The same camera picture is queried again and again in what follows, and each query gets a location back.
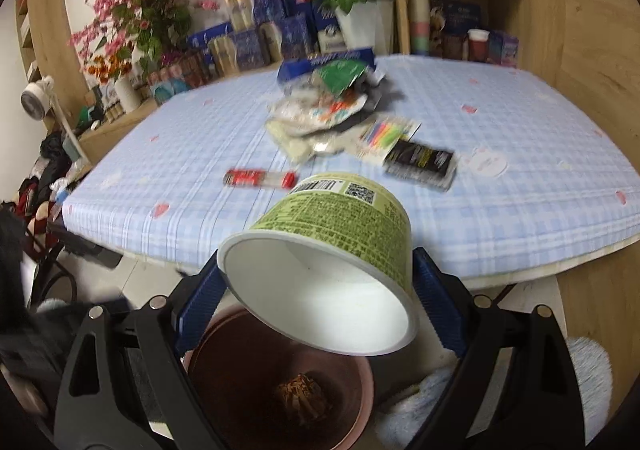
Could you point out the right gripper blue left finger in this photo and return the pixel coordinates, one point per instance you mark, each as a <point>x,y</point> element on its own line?
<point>124,385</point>

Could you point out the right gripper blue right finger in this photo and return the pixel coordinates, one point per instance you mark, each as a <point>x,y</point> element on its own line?
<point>514,385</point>

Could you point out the green paper yogurt cup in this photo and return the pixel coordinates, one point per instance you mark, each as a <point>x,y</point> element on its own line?
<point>329,265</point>

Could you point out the black small carton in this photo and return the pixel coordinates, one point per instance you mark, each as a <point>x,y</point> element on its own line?
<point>432,167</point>

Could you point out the red white wrapper strip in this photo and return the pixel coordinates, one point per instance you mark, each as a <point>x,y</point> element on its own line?
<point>254,178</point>

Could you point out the colourful candle pack card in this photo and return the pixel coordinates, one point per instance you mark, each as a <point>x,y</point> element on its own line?
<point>376,137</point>

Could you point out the clear floral plastic bag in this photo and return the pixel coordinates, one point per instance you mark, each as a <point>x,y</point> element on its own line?
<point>309,111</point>

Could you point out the grey white paper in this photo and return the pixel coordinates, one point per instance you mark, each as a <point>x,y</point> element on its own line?
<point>372,87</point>

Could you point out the blue coffee box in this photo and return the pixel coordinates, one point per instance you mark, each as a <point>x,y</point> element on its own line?
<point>292,69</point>

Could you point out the green snack packet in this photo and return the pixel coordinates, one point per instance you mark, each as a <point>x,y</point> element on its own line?
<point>339,75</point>

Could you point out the gold brown wrapper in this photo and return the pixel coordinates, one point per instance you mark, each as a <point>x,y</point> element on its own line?
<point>303,400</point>

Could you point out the maroon plastic trash bin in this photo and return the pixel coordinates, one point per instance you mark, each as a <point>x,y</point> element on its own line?
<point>239,369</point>

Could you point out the blue plaid tablecloth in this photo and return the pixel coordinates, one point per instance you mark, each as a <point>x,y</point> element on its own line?
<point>538,185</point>

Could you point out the white desk fan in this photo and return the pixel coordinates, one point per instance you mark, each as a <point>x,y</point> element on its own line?
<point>38,98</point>

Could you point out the patterned tin planter box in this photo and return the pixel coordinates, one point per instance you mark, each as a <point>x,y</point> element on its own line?
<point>183,76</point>

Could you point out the orange flowers white vase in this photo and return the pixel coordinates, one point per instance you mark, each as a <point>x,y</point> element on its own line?
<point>114,81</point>

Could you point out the purple small box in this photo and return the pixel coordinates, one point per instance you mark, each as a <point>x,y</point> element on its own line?
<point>503,49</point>

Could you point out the blue gift box lower left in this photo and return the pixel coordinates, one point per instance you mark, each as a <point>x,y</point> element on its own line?
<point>238,51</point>

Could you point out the blue gift box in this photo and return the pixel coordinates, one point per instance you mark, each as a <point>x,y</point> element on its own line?
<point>238,51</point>
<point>246,14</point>
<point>287,38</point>

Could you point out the red paper cup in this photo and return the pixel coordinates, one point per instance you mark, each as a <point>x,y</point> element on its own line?
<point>478,45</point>

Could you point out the blue gift box lower right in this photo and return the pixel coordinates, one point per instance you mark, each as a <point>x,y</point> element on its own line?
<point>287,38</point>

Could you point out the stack of pastel cups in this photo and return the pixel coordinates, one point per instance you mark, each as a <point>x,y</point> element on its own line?
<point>420,23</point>

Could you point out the blue gift box top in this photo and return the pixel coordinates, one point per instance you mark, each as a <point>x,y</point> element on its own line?
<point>246,14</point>

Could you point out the white square flower pot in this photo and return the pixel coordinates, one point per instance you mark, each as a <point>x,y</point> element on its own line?
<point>369,25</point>

